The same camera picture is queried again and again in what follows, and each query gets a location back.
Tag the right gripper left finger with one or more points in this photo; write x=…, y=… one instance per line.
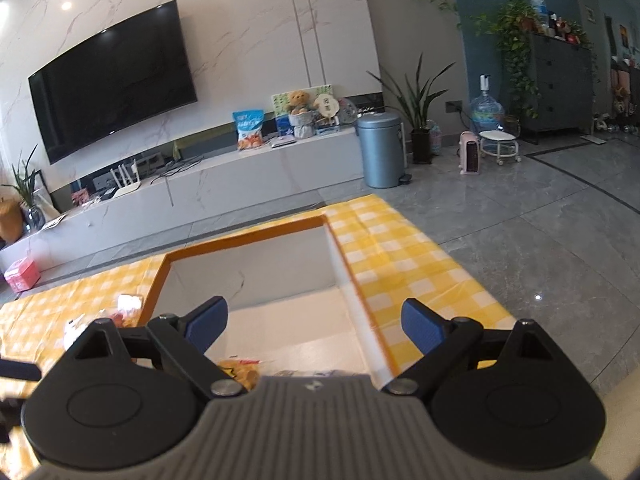
x=182, y=342

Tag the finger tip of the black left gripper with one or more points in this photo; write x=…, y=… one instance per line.
x=17, y=370

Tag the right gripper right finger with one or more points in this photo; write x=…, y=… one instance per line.
x=445, y=346

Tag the yellow waffle snack bag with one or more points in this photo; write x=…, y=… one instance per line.
x=244, y=371

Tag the mixed veggie chips bag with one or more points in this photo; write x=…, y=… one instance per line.
x=126, y=311

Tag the yellow checkered tablecloth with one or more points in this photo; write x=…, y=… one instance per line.
x=319, y=425

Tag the pink tissue box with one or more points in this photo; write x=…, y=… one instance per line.
x=22, y=275

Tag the orange cardboard box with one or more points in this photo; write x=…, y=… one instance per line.
x=293, y=302

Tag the green potted plant in vase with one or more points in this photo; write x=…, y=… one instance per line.
x=25, y=186

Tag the brown round vase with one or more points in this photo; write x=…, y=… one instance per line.
x=11, y=221

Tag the white tv console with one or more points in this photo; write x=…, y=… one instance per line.
x=214, y=186

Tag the white wifi router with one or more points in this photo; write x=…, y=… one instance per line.
x=126, y=178

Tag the pink space heater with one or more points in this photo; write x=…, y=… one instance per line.
x=469, y=153

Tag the white round stool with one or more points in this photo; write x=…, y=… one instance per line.
x=500, y=145

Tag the grey metal trash bin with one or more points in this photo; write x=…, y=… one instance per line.
x=382, y=146

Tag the blue snack bag on console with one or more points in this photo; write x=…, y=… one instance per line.
x=248, y=125

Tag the water jug with pump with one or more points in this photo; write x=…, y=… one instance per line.
x=486, y=112

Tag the tall leafy floor plant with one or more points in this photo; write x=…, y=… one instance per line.
x=413, y=97

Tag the teddy bear in basket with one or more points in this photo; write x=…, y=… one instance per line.
x=301, y=114

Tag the dark grey cabinet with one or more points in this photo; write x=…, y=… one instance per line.
x=562, y=73

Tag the black wall television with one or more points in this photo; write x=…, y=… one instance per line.
x=125, y=74

